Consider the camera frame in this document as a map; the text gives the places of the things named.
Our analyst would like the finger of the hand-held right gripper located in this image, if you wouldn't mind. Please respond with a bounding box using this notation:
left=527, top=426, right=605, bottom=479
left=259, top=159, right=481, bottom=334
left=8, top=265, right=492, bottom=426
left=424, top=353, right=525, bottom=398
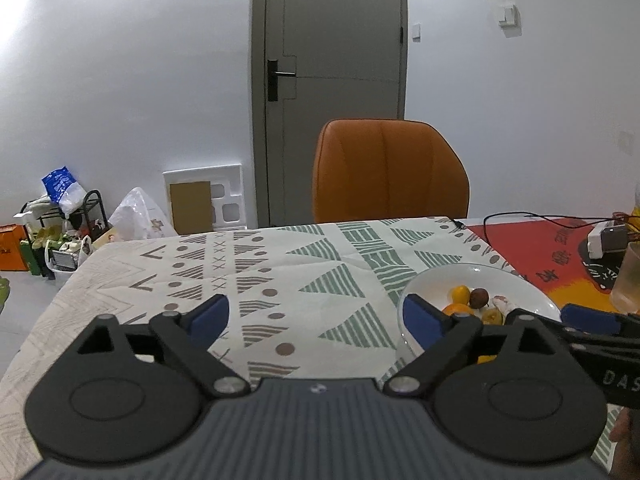
left=542, top=304, right=640, bottom=350

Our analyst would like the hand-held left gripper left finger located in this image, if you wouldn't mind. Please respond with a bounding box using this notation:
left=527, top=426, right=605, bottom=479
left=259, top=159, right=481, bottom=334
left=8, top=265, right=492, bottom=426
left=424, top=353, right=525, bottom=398
left=72, top=294, right=253, bottom=395

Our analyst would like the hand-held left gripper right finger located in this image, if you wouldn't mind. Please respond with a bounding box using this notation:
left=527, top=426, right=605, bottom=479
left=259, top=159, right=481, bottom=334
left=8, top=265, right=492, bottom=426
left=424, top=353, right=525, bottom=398
left=382, top=294, right=574, bottom=396

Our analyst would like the person's right hand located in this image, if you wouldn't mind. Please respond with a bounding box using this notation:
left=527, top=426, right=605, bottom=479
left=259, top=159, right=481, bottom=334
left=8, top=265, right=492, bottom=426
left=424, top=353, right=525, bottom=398
left=609, top=407, right=640, bottom=461

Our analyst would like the frosted plastic cup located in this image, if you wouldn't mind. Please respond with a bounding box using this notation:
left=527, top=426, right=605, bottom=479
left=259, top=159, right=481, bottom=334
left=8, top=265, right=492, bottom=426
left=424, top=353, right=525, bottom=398
left=611, top=242, right=640, bottom=313

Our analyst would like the white power adapter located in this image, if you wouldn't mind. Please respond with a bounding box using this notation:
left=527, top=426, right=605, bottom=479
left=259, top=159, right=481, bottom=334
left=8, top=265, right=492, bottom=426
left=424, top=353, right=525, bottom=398
left=587, top=220, right=631, bottom=260

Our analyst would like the red and orange cloth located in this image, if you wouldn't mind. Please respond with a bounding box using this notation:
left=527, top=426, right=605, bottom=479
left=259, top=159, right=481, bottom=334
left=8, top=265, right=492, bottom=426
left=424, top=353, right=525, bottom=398
left=465, top=217, right=640, bottom=313

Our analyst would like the brown cardboard sheet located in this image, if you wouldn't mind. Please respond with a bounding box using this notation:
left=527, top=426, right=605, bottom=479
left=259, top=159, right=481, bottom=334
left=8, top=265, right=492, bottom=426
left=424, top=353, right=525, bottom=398
left=169, top=181, right=215, bottom=235

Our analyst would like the white plastic bag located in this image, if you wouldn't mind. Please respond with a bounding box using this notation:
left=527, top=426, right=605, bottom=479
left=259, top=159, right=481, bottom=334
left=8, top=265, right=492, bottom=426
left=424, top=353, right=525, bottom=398
left=107, top=187, right=178, bottom=241

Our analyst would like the white foam packaging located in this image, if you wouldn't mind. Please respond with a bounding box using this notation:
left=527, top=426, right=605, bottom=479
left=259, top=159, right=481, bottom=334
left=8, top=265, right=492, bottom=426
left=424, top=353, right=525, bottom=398
left=161, top=165, right=248, bottom=235

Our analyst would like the orange chair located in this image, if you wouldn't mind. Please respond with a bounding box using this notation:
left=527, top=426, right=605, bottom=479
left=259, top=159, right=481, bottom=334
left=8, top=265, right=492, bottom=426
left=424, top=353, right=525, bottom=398
left=312, top=119, right=471, bottom=224

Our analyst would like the white storage basket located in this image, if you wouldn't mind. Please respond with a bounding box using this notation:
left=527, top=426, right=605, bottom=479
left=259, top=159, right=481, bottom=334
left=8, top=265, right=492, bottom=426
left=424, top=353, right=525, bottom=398
left=45, top=245, right=93, bottom=286

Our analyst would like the black metal rack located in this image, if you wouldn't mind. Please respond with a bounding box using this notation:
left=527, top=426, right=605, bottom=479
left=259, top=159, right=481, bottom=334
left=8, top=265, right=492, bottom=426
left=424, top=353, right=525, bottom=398
left=22, top=190, right=108, bottom=241

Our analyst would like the green box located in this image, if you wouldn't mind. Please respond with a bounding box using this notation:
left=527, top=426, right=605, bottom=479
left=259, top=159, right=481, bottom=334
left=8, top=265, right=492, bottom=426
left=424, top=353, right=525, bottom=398
left=20, top=240, right=46, bottom=276

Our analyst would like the blue and white bag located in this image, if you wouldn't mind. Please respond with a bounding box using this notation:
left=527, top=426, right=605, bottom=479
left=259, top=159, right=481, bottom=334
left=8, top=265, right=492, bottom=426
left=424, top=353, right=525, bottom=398
left=41, top=166, right=87, bottom=216

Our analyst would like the orange box on floor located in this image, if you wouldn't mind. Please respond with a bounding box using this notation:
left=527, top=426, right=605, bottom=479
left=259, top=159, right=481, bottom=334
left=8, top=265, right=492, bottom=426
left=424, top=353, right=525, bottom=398
left=0, top=224, right=30, bottom=272

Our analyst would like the grey door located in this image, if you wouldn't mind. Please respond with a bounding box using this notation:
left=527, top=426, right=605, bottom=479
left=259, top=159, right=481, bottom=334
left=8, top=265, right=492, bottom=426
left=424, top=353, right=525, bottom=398
left=250, top=0, right=408, bottom=228

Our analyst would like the black cable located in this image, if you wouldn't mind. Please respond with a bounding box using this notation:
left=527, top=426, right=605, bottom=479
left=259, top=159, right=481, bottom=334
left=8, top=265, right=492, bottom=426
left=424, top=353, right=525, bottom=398
left=447, top=212, right=621, bottom=233

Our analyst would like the black door handle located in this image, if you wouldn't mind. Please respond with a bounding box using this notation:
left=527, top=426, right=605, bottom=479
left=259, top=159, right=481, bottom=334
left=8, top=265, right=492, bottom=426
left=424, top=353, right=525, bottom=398
left=266, top=60, right=297, bottom=102

